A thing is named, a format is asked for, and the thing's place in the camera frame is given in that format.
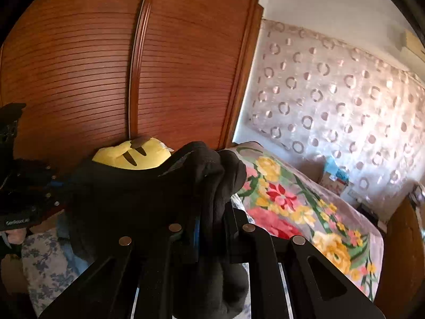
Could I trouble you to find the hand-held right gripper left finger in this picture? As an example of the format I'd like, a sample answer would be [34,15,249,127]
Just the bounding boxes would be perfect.
[39,217,204,319]

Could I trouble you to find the colourful floral blanket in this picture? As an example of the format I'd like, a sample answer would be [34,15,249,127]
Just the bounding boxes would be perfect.
[229,141,384,302]

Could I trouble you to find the blue floral bed sheet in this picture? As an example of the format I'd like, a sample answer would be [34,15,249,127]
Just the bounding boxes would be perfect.
[22,229,91,318]

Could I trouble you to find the yellow plush toy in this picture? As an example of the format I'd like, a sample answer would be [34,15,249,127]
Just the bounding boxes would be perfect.
[91,137,173,171]

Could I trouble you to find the wooden slatted wardrobe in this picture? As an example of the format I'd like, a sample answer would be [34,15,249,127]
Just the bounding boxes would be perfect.
[0,0,265,171]

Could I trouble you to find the black pants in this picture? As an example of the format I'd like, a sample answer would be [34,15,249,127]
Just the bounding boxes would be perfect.
[65,141,250,318]

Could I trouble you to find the cardboard box with blue packets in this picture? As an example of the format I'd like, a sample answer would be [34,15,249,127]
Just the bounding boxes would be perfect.
[319,157,350,196]

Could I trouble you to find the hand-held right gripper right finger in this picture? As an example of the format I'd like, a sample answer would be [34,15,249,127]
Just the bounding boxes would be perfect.
[225,208,386,319]

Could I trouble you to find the person's left hand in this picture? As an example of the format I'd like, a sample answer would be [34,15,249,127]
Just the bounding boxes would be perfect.
[5,228,29,245]

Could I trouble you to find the wooden window cabinet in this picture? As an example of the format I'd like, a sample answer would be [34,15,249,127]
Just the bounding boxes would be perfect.
[375,195,425,313]

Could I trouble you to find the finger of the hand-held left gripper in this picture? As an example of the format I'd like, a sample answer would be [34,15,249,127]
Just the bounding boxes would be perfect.
[32,186,67,209]
[32,164,71,187]

